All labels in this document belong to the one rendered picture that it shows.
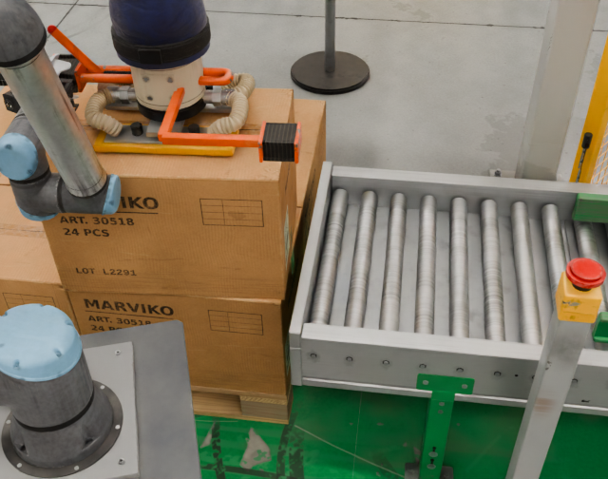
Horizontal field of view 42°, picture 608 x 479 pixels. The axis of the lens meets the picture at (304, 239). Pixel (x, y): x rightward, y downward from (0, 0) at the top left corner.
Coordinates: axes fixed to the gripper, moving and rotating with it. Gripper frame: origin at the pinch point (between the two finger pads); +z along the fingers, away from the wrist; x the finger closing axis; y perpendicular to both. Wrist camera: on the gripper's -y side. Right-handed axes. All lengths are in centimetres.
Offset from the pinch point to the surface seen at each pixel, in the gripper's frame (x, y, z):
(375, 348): -50, 80, -40
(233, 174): -14, 45, -20
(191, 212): -24.1, 34.5, -22.3
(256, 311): -57, 48, -23
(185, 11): 19.9, 35.5, -6.9
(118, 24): 17.3, 20.3, -8.0
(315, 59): -105, 48, 196
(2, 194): -54, -36, 17
